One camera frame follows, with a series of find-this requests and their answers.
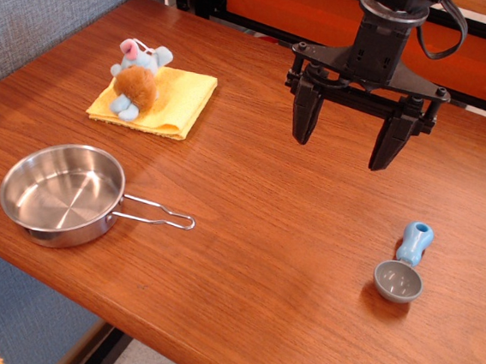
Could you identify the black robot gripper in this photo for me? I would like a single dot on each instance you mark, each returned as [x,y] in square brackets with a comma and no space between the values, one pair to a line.
[368,76]

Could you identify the stainless steel pan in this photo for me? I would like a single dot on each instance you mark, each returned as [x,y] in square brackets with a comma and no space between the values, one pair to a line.
[68,195]

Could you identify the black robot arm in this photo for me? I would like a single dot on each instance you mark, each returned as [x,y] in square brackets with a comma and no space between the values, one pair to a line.
[369,76]

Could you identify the yellow folded cloth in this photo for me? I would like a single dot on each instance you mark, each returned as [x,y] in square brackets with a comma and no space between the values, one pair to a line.
[182,97]

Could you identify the blue elephant plush toy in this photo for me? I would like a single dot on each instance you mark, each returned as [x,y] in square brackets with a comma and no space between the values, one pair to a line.
[134,78]

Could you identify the orange panel black frame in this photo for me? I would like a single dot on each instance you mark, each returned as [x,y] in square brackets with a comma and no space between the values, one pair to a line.
[335,22]

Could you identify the blue handled grey scoop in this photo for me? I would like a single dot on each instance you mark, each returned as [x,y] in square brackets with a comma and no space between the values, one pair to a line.
[397,280]

